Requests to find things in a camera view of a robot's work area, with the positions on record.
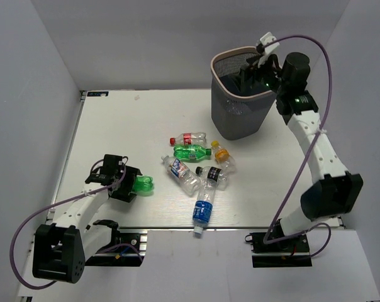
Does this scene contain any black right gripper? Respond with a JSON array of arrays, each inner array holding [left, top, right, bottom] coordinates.
[[228, 52, 288, 95]]

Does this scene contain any green bottle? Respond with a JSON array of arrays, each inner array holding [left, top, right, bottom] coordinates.
[[132, 176, 154, 196], [174, 145, 212, 160]]

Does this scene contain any clear bottle blue white label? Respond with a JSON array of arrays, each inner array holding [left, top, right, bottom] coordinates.
[[161, 155, 201, 196]]

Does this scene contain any clear bottle yellow label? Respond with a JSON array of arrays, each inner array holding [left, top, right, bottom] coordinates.
[[211, 140, 237, 174]]

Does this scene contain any clear bottle black cap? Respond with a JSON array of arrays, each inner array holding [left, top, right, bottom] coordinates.
[[196, 166, 229, 191]]

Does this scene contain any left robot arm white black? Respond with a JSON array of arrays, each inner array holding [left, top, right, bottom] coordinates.
[[32, 154, 142, 283]]

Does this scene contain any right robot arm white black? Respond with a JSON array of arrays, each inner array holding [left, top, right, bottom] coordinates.
[[240, 52, 363, 251]]

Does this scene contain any grey mesh waste bin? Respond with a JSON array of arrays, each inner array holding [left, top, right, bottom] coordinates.
[[210, 46, 276, 140]]

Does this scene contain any green bottle in pile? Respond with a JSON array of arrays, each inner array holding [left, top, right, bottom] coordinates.
[[174, 145, 212, 160]]

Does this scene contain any clear bottle red cap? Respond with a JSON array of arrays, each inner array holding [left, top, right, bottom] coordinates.
[[169, 132, 207, 147]]

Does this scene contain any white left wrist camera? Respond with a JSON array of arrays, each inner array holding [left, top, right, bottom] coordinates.
[[99, 154, 127, 178]]

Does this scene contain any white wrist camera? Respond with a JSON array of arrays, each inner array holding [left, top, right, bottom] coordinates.
[[99, 154, 127, 178], [256, 32, 279, 66]]

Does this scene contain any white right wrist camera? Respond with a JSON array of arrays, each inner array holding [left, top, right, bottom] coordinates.
[[256, 32, 279, 66]]

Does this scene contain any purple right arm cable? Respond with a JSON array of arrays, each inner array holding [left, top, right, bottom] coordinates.
[[257, 34, 333, 262]]

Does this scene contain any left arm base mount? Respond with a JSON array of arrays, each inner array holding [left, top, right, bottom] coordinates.
[[86, 228, 148, 267]]

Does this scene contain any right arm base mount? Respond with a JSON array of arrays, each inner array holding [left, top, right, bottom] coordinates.
[[245, 232, 312, 268]]

